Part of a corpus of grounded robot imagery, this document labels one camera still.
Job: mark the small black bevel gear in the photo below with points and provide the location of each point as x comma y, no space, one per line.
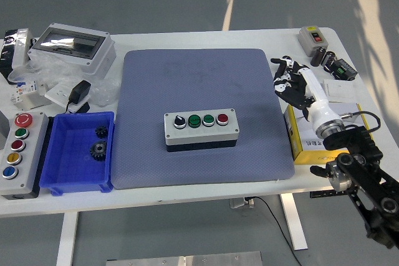
101,132

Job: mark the white table leg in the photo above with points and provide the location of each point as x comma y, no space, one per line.
294,228
67,241

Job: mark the blue plastic bin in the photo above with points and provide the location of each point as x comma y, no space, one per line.
68,172

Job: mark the silver metal plate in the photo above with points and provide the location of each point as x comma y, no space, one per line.
187,259

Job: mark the white and black device box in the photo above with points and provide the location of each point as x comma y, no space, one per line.
22,48

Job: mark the grey metal box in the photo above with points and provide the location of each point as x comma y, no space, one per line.
3,126

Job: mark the black module with green terminal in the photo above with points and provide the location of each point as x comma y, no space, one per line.
344,69

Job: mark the grey-blue table mat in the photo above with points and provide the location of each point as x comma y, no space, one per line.
149,160

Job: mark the white enclosure with clear lid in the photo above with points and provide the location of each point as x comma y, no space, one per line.
99,57

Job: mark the grey under-table bracket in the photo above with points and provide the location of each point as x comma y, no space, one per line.
240,203

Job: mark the black cylindrical capacitor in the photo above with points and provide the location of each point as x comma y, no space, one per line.
318,56
328,60

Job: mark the white circuit breaker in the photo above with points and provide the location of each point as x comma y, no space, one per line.
25,90

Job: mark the white wall switch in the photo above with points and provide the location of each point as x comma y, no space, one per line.
343,90

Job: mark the large black bevel gear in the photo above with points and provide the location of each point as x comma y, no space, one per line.
98,151

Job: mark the clear plastic bag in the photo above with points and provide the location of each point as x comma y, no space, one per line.
106,91

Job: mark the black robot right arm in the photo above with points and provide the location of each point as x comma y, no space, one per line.
358,147

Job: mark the black table control panel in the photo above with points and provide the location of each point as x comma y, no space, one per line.
321,193

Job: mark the five-button grey control box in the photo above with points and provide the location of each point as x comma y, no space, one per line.
31,169

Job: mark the black power adapter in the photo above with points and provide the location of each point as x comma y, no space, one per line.
79,91

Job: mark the grey two-button switch box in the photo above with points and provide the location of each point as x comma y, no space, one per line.
307,40

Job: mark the four-button grey control box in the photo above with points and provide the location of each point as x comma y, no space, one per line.
199,136

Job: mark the yellow and white cardboard box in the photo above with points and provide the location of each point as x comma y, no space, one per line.
311,157

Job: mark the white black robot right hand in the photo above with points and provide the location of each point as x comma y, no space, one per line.
321,107

